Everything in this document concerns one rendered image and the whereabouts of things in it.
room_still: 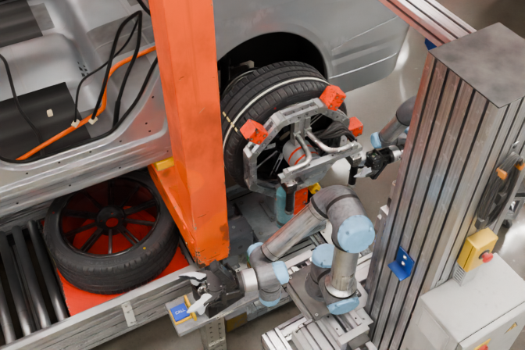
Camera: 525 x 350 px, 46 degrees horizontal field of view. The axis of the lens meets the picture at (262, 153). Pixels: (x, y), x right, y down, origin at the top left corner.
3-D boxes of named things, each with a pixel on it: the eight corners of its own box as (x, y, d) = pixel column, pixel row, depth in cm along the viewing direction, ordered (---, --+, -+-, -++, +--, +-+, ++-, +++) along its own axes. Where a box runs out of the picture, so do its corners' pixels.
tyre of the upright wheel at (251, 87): (294, 160, 347) (344, 62, 312) (315, 189, 333) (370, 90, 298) (191, 166, 309) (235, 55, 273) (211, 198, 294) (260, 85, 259)
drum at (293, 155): (305, 151, 302) (306, 130, 292) (327, 180, 290) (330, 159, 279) (280, 160, 298) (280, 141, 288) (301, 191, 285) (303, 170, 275)
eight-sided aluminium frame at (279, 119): (336, 164, 323) (346, 86, 284) (342, 173, 319) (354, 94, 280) (244, 201, 306) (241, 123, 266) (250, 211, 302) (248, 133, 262)
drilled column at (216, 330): (219, 333, 320) (214, 292, 289) (226, 350, 314) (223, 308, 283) (201, 342, 317) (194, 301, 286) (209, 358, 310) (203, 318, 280)
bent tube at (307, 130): (334, 122, 288) (337, 105, 280) (358, 148, 276) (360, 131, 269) (302, 134, 282) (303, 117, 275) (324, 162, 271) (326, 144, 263)
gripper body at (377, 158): (364, 151, 285) (385, 143, 289) (362, 164, 291) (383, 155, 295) (373, 162, 281) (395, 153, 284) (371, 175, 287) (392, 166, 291)
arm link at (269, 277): (289, 287, 205) (290, 274, 199) (258, 296, 203) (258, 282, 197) (282, 269, 211) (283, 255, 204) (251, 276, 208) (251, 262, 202)
